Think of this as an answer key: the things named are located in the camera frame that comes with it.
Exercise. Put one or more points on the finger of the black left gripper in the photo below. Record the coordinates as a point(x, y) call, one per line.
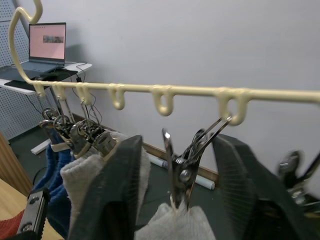
point(33, 212)

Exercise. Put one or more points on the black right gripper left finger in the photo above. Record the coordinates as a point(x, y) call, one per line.
point(117, 180)

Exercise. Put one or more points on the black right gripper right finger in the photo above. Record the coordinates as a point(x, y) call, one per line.
point(250, 190)

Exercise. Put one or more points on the metal clip with cream tips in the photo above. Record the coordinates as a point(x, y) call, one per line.
point(63, 123)
point(291, 172)
point(106, 142)
point(181, 170)
point(48, 117)
point(80, 140)

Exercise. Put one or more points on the red sock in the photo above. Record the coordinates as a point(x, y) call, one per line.
point(10, 226)

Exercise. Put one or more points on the blue sock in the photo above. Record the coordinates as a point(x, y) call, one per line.
point(56, 195)

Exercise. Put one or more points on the white paper roll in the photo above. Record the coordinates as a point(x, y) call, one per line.
point(205, 182)

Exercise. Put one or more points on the wooden slatted panel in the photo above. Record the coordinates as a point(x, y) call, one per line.
point(12, 165)

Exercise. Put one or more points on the grey pegboard panel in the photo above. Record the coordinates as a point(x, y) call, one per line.
point(15, 112)

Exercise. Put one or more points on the black mouse pad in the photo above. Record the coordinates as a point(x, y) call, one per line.
point(62, 73)

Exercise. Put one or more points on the white desk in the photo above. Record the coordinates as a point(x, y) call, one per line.
point(75, 67)

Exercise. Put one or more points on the black computer mouse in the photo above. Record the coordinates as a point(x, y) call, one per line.
point(46, 77)

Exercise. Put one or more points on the open laptop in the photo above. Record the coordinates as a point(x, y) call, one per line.
point(47, 42)

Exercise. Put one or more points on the cream clip hanger frame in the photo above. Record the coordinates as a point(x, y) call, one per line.
point(190, 89)

